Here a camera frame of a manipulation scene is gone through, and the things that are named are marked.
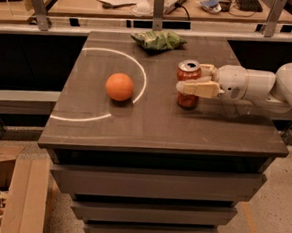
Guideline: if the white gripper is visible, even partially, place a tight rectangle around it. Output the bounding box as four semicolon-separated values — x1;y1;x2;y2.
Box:
176;63;248;101

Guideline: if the red coke can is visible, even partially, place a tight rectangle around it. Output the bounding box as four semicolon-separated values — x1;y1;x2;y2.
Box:
177;59;201;110

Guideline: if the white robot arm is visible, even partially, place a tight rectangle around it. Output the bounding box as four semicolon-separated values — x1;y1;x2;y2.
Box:
176;62;292;113

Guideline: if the green chip bag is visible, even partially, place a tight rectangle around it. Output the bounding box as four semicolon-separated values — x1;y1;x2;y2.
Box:
131;31;186;51

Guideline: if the black keyboard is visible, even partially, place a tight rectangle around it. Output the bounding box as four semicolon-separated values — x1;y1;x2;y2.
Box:
235;0;263;12

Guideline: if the orange fruit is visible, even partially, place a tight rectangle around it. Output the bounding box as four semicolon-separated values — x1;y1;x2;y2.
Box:
105;73;134;102

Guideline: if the white face mask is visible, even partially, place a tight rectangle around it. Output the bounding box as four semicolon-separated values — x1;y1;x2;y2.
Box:
130;1;152;17

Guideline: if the grey drawer cabinet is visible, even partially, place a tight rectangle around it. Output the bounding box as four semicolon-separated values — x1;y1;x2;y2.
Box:
39;32;288;233

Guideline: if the cardboard box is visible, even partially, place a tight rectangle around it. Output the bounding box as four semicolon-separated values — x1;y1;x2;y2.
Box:
0;146;51;233

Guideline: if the grey metal post middle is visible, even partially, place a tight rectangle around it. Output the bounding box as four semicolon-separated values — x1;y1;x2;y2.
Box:
152;0;164;31

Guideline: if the grey metal post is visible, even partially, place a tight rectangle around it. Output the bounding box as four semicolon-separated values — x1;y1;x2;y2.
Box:
262;0;287;38
152;0;164;31
31;0;50;31

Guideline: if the grey metal post right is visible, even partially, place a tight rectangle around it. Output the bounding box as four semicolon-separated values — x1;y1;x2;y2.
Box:
262;0;287;38

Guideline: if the grey metal post left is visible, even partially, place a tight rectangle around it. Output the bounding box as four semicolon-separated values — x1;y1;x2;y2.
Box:
31;0;50;31

